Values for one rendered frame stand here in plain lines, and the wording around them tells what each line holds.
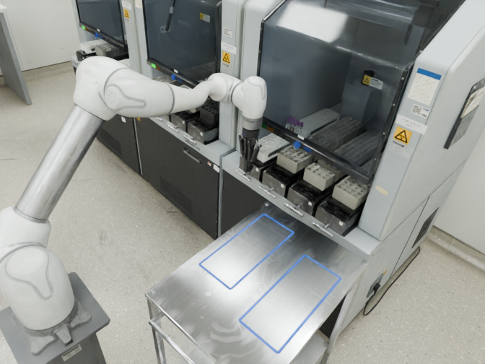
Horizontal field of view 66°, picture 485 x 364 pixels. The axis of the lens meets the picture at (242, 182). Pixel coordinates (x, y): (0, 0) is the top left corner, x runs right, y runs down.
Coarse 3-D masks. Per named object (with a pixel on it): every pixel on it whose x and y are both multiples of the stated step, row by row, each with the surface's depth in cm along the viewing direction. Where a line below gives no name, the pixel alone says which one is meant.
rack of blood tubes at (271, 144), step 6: (264, 138) 178; (270, 138) 178; (276, 138) 179; (264, 144) 174; (270, 144) 174; (276, 144) 174; (282, 144) 174; (288, 144) 181; (264, 150) 169; (270, 150) 169; (276, 150) 180; (258, 156) 170; (264, 156) 168; (270, 156) 176
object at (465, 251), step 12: (24, 72) 407; (36, 72) 416; (48, 72) 425; (60, 72) 431; (0, 84) 396; (432, 228) 251; (432, 240) 252; (444, 240) 248; (456, 240) 242; (456, 252) 244; (468, 252) 239; (480, 252) 233; (480, 264) 236
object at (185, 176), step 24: (240, 0) 150; (240, 24) 155; (144, 48) 215; (240, 48) 161; (144, 72) 226; (240, 72) 169; (144, 120) 231; (144, 144) 246; (168, 144) 222; (216, 144) 194; (144, 168) 262; (168, 168) 234; (192, 168) 212; (168, 192) 249; (192, 192) 224; (216, 192) 204; (192, 216) 237; (216, 216) 214
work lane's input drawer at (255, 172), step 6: (240, 156) 174; (276, 156) 174; (240, 162) 176; (252, 162) 171; (258, 162) 169; (264, 162) 170; (270, 162) 172; (240, 168) 178; (252, 168) 172; (258, 168) 168; (264, 168) 170; (240, 174) 173; (246, 174) 173; (252, 174) 173; (258, 174) 170; (258, 180) 172
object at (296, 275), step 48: (240, 240) 131; (288, 240) 132; (192, 288) 114; (240, 288) 115; (288, 288) 116; (336, 288) 117; (192, 336) 102; (240, 336) 103; (288, 336) 104; (336, 336) 152
